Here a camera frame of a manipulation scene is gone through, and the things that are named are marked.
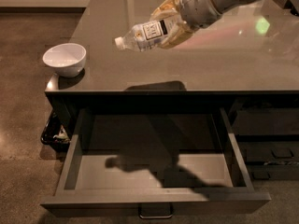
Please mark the white ceramic bowl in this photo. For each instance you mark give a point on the white ceramic bowl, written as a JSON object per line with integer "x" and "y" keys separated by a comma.
{"x": 67, "y": 60}

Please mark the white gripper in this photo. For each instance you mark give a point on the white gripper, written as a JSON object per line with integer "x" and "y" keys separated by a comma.
{"x": 198, "y": 7}

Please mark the metal drawer handle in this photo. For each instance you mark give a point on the metal drawer handle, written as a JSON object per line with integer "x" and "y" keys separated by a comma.
{"x": 155, "y": 211}

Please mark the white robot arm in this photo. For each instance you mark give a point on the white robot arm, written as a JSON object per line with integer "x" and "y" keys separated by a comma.
{"x": 226, "y": 5}

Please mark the open grey top drawer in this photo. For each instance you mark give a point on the open grey top drawer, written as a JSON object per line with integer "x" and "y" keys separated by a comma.
{"x": 116, "y": 163}

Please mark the clear blue plastic bottle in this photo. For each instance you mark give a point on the clear blue plastic bottle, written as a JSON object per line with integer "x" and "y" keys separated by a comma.
{"x": 148, "y": 35}

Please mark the dark grey counter cabinet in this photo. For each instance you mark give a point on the dark grey counter cabinet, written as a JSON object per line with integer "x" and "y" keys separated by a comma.
{"x": 246, "y": 65}

